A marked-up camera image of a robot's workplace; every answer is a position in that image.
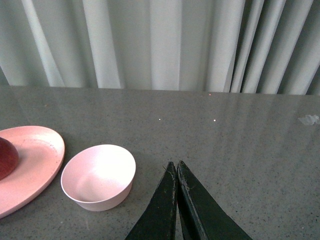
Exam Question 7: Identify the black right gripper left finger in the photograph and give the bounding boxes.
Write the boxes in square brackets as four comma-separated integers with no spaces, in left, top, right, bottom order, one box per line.
[126,161,178,240]

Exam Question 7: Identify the red apple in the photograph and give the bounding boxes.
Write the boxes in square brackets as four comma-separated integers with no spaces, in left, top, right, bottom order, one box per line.
[0,137,19,180]

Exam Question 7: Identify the pale pink bowl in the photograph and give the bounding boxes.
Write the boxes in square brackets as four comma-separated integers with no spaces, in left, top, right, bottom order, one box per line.
[60,144,136,212]

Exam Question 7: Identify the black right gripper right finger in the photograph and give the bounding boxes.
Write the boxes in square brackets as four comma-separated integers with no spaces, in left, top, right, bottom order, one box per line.
[177,160,251,240]

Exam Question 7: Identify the white curtain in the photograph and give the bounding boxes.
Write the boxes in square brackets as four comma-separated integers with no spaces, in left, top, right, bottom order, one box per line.
[0,0,320,95]

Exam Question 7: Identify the pink plate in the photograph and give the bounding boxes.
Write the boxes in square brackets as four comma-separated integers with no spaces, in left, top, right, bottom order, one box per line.
[0,125,65,218]

